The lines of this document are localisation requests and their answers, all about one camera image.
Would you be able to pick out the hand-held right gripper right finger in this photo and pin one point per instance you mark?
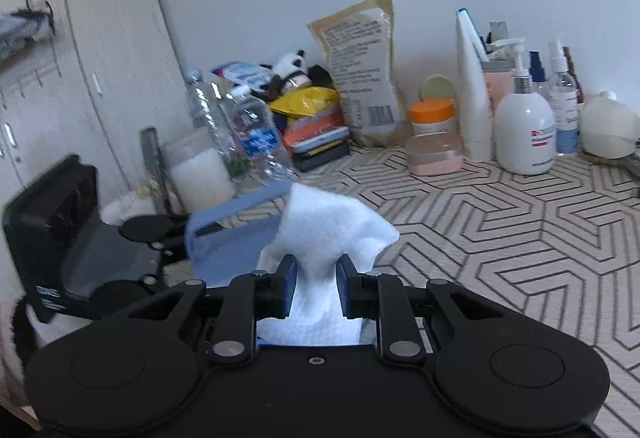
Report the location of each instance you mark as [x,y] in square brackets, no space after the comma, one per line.
[342,288]

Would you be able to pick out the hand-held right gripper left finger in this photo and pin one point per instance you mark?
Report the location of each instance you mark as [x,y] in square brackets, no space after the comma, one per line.
[287,285]

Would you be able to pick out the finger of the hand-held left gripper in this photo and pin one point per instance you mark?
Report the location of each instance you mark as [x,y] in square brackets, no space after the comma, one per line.
[176,227]
[172,258]

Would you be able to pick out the blue plastic container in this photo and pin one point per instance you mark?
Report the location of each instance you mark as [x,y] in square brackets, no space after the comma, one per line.
[235,243]

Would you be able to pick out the white cleaning cloth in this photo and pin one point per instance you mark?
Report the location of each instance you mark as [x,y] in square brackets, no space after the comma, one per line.
[330,228]

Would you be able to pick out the glass jar with white contents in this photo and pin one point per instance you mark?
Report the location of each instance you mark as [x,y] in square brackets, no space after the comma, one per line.
[200,178]

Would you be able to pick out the small green plant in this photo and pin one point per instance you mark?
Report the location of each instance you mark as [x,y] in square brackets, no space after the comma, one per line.
[240,168]

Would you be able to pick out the blue label water bottle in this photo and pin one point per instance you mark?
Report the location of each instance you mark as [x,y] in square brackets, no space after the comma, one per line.
[255,133]

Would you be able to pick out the clear plastic bottle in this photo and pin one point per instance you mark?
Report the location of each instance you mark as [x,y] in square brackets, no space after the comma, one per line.
[202,103]

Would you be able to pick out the black flat box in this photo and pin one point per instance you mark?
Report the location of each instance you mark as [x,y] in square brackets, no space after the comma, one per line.
[320,159]

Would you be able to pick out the orange lid jar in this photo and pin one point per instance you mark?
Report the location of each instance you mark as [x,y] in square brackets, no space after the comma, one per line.
[432,115]
[435,155]

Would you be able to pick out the geometric patterned table cover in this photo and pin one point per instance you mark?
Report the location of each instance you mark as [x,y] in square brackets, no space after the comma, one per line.
[500,243]

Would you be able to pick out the white and blue tube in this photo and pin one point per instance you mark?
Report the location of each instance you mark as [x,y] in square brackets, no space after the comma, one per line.
[240,72]

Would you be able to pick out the yellow snack packet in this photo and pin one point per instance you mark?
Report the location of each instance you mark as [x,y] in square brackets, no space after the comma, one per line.
[305,100]

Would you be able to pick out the white wardrobe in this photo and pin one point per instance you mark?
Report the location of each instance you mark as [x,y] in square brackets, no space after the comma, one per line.
[115,43]

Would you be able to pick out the grey striped cloth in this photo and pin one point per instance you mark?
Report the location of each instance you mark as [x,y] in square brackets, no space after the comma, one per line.
[22,33]

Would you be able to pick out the panda toy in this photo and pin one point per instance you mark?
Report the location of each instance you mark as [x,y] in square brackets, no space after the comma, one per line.
[295,63]

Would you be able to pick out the beige stand-up pouch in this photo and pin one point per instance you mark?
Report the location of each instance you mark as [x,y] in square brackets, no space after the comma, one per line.
[360,68]

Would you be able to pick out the pale green round lid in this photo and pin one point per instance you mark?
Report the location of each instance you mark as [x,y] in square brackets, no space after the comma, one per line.
[437,88]

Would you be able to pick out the tall white tube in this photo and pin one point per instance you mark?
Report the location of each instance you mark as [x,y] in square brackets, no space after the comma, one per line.
[472,93]

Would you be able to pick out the white pump bottle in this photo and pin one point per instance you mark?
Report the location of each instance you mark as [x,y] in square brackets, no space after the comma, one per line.
[525,133]

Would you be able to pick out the clear spray bottle blue label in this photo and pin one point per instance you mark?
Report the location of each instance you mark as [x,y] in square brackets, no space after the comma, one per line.
[565,113]

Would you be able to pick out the dark blue spray bottle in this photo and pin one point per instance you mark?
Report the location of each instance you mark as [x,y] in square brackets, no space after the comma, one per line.
[537,70]

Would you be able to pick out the white round diffuser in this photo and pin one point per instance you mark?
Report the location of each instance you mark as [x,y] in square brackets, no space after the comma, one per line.
[607,125]

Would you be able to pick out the brown bottle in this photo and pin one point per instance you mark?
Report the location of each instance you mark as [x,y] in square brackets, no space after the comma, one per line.
[575,78]

